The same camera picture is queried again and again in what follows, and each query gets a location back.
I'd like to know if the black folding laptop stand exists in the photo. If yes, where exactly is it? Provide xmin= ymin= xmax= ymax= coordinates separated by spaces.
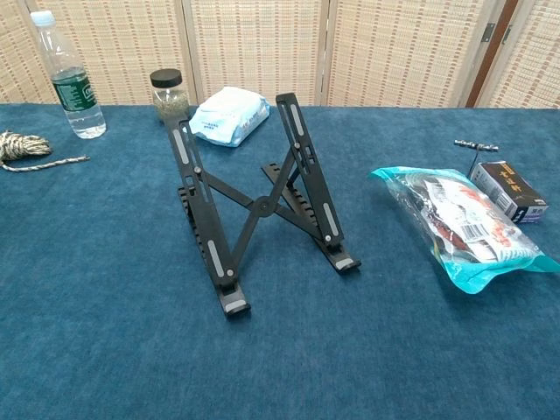
xmin=164 ymin=92 xmax=362 ymax=320

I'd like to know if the white blue wet wipes pack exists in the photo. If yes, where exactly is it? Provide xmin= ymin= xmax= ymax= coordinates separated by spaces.
xmin=180 ymin=86 xmax=271 ymax=148

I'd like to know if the glass jar black lid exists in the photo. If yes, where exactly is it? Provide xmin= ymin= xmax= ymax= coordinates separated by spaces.
xmin=150 ymin=68 xmax=191 ymax=125

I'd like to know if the bamboo folding screen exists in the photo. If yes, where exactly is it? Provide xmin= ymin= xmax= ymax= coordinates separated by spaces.
xmin=0 ymin=0 xmax=560 ymax=109

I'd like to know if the teal clear snack bag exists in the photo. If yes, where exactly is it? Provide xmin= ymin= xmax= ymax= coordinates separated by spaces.
xmin=367 ymin=164 xmax=560 ymax=295

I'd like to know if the small black printed box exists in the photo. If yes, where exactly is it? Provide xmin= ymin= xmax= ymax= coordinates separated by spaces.
xmin=467 ymin=160 xmax=550 ymax=224

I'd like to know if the clear water bottle green label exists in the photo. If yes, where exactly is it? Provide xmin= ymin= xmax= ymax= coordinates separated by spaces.
xmin=29 ymin=10 xmax=108 ymax=140

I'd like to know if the blue table cloth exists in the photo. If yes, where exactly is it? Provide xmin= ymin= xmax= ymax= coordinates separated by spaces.
xmin=0 ymin=102 xmax=560 ymax=420

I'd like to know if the metal T-handle tool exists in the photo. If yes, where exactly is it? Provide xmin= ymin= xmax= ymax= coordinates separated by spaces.
xmin=453 ymin=138 xmax=501 ymax=179

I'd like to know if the coiled beige speckled rope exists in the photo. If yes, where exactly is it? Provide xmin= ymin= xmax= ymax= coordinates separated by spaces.
xmin=0 ymin=130 xmax=91 ymax=173

